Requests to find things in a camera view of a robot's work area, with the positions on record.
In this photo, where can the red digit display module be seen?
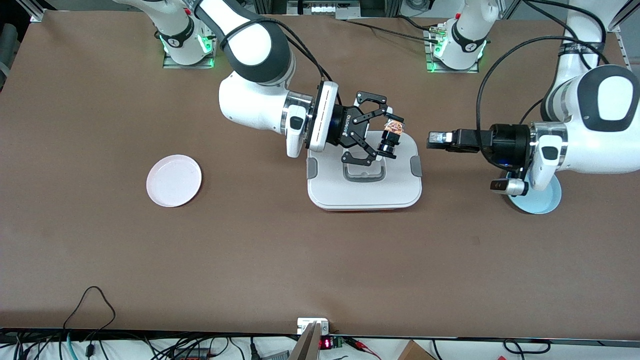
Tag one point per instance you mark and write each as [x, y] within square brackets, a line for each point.
[325, 343]

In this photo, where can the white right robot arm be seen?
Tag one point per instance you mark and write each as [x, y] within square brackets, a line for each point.
[250, 45]

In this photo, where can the orange push button switch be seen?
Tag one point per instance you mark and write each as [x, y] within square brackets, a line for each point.
[390, 142]

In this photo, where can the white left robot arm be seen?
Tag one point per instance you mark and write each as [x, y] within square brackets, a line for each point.
[585, 150]

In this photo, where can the grey metal bar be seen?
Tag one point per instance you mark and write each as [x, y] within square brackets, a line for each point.
[307, 345]

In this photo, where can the pink round plate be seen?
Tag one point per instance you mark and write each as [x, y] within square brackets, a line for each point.
[174, 181]

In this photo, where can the light blue round plate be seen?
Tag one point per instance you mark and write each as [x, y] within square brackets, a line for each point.
[542, 202]

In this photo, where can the aluminium frame with white connector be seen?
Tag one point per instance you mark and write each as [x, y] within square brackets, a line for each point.
[322, 9]

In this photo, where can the brown cardboard piece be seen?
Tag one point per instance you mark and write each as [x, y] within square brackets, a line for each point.
[415, 352]

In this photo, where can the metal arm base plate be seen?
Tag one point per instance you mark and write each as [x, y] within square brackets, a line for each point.
[452, 71]
[170, 64]

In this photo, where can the red clip lead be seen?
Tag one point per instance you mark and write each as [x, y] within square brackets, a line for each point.
[361, 346]

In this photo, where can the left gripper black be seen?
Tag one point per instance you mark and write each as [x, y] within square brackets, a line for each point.
[506, 143]

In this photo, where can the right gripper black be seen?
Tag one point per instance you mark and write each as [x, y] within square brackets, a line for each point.
[346, 128]

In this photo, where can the aluminium frame rail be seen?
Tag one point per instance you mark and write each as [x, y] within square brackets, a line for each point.
[622, 50]

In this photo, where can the white lidded lunch box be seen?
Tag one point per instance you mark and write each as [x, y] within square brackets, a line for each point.
[365, 192]

